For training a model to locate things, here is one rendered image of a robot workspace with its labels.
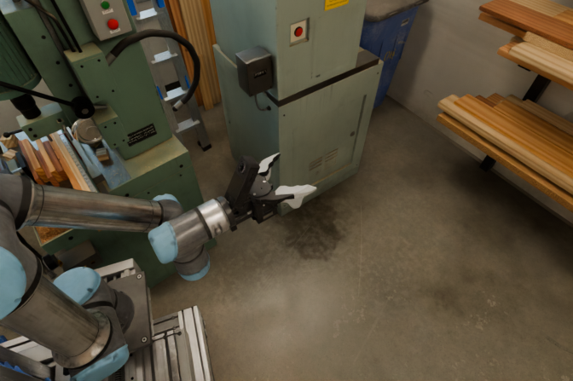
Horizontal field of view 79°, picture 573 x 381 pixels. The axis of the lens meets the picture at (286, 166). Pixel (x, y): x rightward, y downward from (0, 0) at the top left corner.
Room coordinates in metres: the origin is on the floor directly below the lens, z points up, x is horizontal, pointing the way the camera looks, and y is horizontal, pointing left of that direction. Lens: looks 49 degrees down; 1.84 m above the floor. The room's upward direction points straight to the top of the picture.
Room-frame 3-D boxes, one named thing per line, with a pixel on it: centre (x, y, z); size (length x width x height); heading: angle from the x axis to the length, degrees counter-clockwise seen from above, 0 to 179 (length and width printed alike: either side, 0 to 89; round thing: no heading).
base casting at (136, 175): (0.99, 0.77, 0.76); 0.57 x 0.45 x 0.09; 130
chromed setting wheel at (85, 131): (0.90, 0.69, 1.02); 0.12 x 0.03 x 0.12; 130
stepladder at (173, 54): (1.83, 0.73, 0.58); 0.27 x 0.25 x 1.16; 37
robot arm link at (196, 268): (0.38, 0.23, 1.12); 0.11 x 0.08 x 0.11; 34
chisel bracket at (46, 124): (0.92, 0.85, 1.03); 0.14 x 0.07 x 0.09; 130
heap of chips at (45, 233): (0.59, 0.72, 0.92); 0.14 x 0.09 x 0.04; 130
